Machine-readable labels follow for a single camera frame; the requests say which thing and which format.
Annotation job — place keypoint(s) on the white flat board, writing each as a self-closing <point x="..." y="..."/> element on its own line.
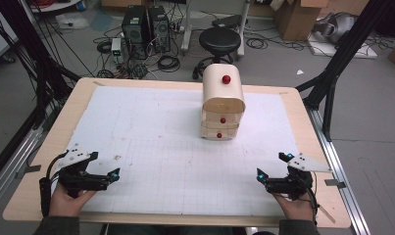
<point x="335" y="49"/>

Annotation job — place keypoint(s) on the thin wooden stick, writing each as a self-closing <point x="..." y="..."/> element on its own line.
<point x="327" y="214"/>

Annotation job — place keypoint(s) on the open cardboard box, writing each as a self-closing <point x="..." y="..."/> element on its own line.
<point x="298" y="19"/>

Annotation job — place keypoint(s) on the grey tape piece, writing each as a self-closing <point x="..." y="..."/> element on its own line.
<point x="30" y="169"/>
<point x="335" y="183"/>

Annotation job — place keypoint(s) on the white table legs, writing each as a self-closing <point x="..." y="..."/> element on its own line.
<point x="242" y="29"/>

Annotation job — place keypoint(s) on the white paper scrap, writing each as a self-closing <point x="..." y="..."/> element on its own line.
<point x="300" y="72"/>

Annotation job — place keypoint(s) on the white grid mat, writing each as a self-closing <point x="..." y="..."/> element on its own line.
<point x="159" y="147"/>

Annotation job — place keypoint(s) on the flat black device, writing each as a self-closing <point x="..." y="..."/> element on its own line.
<point x="229" y="21"/>

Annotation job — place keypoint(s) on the person's left hand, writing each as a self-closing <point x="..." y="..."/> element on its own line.
<point x="66" y="205"/>

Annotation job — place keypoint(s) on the grey silver device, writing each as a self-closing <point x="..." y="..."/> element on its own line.
<point x="337" y="26"/>

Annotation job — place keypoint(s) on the black round stool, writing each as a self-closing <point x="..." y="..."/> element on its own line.
<point x="219" y="39"/>

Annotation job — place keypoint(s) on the cream drawer cabinet red knobs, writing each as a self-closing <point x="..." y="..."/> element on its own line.
<point x="222" y="98"/>

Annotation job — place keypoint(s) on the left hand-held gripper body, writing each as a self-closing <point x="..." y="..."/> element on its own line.
<point x="77" y="179"/>

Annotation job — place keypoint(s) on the small white green box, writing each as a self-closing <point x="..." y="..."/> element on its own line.
<point x="116" y="47"/>

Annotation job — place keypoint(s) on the black computer tower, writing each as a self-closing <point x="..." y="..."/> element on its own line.
<point x="134" y="24"/>
<point x="159" y="29"/>

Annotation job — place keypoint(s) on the aluminium rail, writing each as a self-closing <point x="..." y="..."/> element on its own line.
<point x="12" y="166"/>
<point x="338" y="169"/>

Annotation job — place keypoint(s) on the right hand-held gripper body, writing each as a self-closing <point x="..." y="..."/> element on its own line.
<point x="296" y="184"/>

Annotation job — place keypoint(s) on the person's right hand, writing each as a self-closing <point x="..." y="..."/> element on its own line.
<point x="298" y="210"/>

